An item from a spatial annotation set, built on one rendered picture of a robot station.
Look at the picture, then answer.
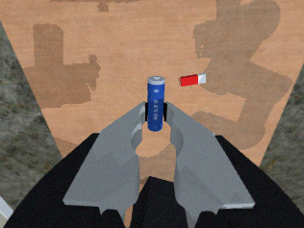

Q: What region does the blue aa battery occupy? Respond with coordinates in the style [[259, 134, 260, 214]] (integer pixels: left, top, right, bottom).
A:
[[147, 76, 165, 132]]

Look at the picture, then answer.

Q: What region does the red and white eraser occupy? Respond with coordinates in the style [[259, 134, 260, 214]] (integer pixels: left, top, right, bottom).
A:
[[180, 73, 206, 87]]

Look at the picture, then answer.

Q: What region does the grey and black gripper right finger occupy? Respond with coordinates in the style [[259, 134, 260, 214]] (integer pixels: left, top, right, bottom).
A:
[[164, 102, 304, 228]]

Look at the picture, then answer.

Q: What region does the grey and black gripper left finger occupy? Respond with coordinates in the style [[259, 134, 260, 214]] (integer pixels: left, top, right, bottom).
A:
[[3, 101, 148, 228]]

